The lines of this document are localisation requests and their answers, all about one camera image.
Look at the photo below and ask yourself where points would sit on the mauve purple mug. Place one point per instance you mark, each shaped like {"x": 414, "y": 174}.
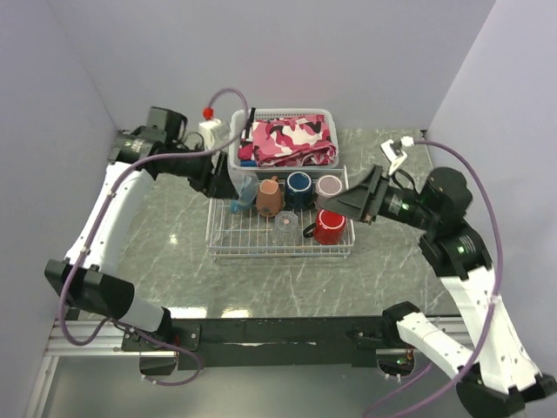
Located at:
{"x": 326, "y": 187}

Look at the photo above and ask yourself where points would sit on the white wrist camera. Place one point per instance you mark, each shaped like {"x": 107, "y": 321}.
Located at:
{"x": 215, "y": 132}
{"x": 394, "y": 151}

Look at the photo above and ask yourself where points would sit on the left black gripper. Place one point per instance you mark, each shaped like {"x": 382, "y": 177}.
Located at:
{"x": 216, "y": 184}

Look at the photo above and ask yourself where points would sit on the pink camouflage cloth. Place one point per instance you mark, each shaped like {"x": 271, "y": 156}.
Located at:
{"x": 289, "y": 141}

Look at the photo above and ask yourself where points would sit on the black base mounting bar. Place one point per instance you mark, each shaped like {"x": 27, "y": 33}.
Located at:
{"x": 259, "y": 342}

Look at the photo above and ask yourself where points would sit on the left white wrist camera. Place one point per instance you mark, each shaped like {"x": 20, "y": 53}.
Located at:
{"x": 215, "y": 132}

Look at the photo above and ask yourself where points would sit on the black item in basket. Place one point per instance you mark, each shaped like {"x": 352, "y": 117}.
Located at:
{"x": 247, "y": 132}

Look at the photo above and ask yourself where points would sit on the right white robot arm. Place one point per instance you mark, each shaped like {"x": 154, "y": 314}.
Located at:
{"x": 496, "y": 378}

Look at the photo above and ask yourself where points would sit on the clear glass cup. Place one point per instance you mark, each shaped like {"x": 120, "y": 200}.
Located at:
{"x": 243, "y": 185}
{"x": 286, "y": 229}

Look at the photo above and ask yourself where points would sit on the white plastic basket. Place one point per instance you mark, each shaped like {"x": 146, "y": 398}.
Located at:
{"x": 241, "y": 116}

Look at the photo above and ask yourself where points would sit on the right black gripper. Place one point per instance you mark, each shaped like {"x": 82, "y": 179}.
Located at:
{"x": 359, "y": 199}

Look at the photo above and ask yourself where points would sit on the dark blue mug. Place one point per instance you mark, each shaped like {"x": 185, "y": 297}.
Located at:
{"x": 298, "y": 191}

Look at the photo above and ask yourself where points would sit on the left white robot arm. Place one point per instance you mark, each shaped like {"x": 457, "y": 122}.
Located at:
{"x": 172, "y": 119}

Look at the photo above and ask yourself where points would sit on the light blue mug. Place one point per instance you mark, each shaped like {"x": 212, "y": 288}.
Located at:
{"x": 243, "y": 202}

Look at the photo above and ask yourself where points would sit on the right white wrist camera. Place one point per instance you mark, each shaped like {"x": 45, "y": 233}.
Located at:
{"x": 394, "y": 151}

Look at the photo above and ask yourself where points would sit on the white wire dish rack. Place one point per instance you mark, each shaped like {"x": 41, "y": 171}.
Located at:
{"x": 248, "y": 234}

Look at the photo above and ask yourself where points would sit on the red mug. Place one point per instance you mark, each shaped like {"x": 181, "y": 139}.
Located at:
{"x": 327, "y": 229}

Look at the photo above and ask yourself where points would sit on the salmon pink mug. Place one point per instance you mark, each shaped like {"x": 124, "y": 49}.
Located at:
{"x": 269, "y": 201}

